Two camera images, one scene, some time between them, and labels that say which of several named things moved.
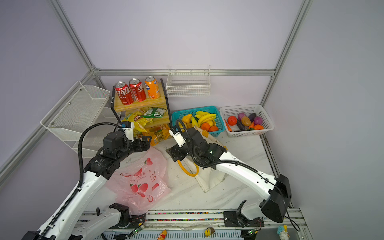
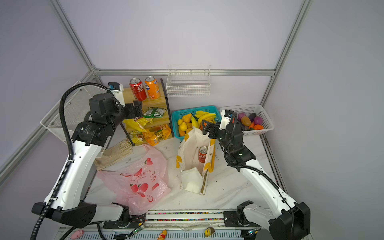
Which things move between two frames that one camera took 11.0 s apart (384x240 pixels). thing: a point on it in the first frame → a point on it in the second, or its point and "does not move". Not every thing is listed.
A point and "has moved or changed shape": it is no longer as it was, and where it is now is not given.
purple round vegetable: x=258 y=120 does not move
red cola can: x=124 y=93 has moved or changed shape
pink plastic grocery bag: x=141 y=181 does not move
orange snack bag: x=158 y=133 does not move
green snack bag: x=153 y=112 does not move
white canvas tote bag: x=209 y=178 has moved or changed shape
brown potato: x=246 y=121 does not move
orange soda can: x=152 y=86 does not move
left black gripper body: x=134 y=146 → x=128 y=112
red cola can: x=137 y=89 does not move
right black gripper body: x=180 y=152 → x=215 y=133
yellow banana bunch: x=201 y=117 does not move
